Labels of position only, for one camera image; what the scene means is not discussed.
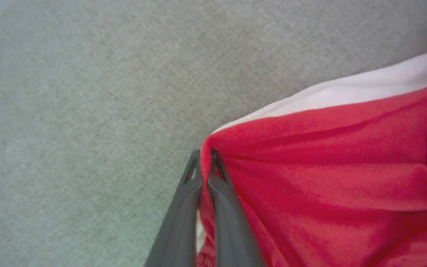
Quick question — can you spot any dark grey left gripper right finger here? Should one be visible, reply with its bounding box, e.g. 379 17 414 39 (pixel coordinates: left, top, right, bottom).
206 148 268 267

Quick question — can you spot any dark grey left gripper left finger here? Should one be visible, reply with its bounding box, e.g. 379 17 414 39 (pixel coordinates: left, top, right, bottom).
144 149 204 267

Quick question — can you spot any red shirt with white stripe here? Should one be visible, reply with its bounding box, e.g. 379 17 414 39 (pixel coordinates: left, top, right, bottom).
195 45 427 267

